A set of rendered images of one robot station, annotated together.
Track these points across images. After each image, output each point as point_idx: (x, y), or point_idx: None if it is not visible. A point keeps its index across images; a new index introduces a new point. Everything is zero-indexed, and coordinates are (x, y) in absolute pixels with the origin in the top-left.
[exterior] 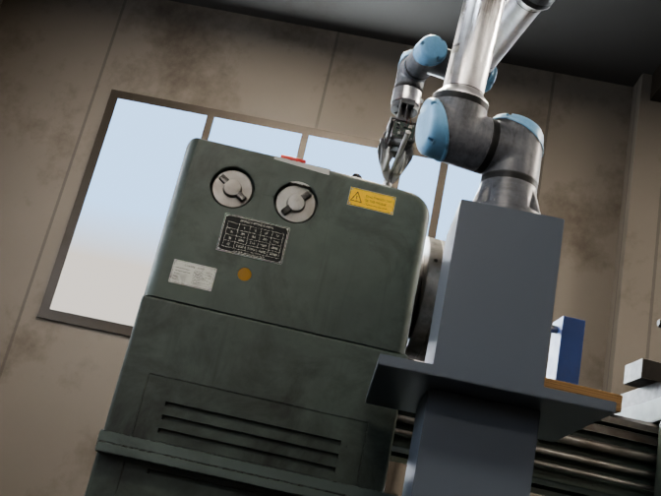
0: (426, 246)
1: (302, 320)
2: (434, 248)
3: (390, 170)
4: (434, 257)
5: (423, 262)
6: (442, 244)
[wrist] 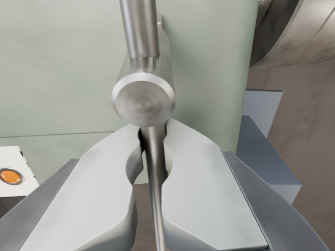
0: (279, 15)
1: None
2: (273, 59)
3: (147, 166)
4: (261, 66)
5: (258, 24)
6: (305, 44)
